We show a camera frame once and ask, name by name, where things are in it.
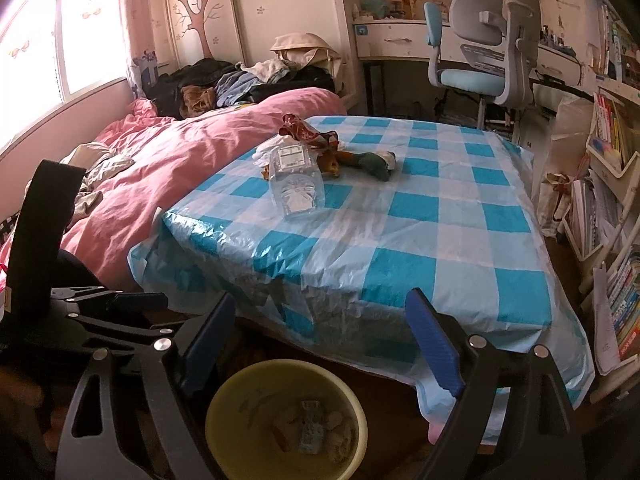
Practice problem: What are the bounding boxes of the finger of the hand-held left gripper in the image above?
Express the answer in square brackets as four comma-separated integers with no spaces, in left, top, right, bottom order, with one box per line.
[67,312,176,348]
[52,286,168,313]

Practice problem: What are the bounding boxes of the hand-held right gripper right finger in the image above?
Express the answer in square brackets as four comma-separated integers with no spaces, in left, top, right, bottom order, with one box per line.
[406,287,587,480]

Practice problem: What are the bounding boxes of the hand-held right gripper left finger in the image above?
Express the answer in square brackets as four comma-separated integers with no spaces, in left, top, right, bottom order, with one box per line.
[54,292,236,480]

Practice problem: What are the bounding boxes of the yellow plastic bin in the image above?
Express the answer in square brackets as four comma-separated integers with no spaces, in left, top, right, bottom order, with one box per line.
[205,359,369,480]

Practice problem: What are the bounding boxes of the clear plastic bottle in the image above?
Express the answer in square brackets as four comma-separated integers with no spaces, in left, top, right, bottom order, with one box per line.
[260,142,326,221]

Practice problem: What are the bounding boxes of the orange carrot with green top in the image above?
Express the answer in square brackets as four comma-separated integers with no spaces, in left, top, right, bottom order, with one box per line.
[320,147,398,182]

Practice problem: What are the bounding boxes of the white tissue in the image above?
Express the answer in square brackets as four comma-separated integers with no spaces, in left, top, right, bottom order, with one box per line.
[252,135,291,168]

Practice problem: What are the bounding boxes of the red snack wrapper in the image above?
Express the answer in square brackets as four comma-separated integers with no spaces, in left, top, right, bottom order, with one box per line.
[279,113,341,152]

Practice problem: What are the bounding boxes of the cream padded jacket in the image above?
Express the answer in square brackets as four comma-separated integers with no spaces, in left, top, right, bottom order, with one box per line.
[62,142,136,221]

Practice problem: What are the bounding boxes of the blue checked tablecloth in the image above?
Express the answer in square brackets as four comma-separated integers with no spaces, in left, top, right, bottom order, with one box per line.
[127,115,596,446]

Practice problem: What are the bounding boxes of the grey crumpled packet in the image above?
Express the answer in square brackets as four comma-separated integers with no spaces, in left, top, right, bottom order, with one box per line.
[299,400,329,456]

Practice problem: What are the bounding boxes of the pink duvet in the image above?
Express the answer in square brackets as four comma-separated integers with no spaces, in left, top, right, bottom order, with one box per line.
[0,87,348,293]

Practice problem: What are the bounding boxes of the window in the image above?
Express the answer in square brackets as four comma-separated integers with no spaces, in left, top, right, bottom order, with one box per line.
[0,0,132,161]

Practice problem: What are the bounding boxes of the cream tote bag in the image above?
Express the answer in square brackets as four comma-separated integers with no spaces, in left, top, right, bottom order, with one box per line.
[537,172,573,238]

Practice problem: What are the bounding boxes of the brown garment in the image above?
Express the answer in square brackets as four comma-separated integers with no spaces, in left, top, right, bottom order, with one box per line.
[180,85,217,118]

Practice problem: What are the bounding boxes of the stack of colourful books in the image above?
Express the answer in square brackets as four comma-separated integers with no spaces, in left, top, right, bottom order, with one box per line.
[605,250,640,361]

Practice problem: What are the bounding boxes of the printed pink curtain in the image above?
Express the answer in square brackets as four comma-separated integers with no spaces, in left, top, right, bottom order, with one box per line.
[120,0,168,103]

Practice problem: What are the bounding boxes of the black jacket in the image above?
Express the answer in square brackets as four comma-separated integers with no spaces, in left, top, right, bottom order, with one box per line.
[145,58,241,121]

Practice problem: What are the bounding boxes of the stack of papers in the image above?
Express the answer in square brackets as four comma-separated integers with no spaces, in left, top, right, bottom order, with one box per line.
[570,170,621,256]

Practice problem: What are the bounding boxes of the blue denim garment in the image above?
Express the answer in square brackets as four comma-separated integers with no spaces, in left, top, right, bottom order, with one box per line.
[216,70,261,107]

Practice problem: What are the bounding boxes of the white book rack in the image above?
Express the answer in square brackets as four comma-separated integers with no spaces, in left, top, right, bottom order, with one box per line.
[562,80,640,403]

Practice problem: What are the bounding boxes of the clear plastic bag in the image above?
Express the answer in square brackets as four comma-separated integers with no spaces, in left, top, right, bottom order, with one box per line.
[547,97,596,181]

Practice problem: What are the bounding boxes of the white cloth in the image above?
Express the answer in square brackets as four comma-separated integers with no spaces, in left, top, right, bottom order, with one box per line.
[240,58,298,83]

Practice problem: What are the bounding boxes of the row of red-spined books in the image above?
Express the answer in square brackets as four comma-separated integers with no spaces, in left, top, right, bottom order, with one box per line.
[592,95,631,166]

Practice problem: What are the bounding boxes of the pile of clothes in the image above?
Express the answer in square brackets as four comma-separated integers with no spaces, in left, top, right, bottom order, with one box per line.
[162,0,351,68]

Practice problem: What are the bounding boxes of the white desk with drawers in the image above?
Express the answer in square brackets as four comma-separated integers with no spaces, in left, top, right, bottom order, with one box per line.
[352,17,601,106]

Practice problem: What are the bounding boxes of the grey and blue desk chair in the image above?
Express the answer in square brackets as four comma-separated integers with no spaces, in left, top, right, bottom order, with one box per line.
[424,0,543,131]

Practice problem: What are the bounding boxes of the row of upright books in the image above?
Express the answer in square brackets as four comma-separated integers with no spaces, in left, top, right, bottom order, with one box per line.
[597,5,640,83]

